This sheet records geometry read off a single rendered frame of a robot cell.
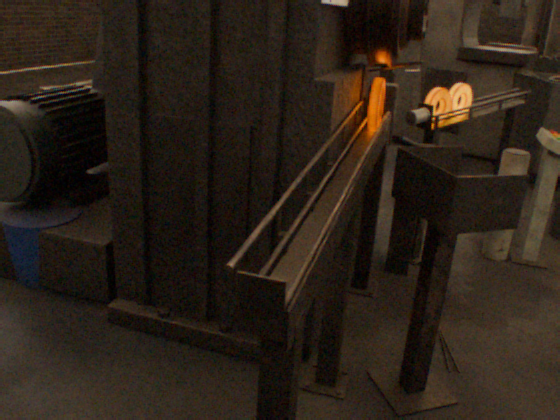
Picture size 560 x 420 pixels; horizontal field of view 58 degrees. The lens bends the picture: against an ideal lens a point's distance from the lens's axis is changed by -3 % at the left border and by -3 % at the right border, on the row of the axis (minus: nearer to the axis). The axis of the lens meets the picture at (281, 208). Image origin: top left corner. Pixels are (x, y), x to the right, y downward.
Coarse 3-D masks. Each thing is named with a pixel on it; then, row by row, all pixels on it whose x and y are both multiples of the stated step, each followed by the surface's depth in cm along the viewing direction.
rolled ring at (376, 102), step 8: (376, 80) 172; (384, 80) 175; (376, 88) 169; (384, 88) 179; (376, 96) 168; (384, 96) 182; (376, 104) 169; (368, 112) 170; (376, 112) 169; (368, 120) 172; (376, 120) 171; (368, 128) 176; (376, 128) 175
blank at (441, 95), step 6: (432, 90) 210; (438, 90) 209; (444, 90) 211; (432, 96) 208; (438, 96) 210; (444, 96) 213; (450, 96) 215; (426, 102) 210; (432, 102) 209; (444, 102) 215; (450, 102) 217; (444, 108) 216; (432, 114) 212; (444, 120) 218
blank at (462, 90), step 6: (456, 84) 219; (462, 84) 218; (450, 90) 218; (456, 90) 217; (462, 90) 219; (468, 90) 222; (456, 96) 218; (462, 96) 224; (468, 96) 223; (456, 102) 219; (462, 102) 225; (468, 102) 225; (450, 108) 219; (456, 108) 221; (450, 114) 222
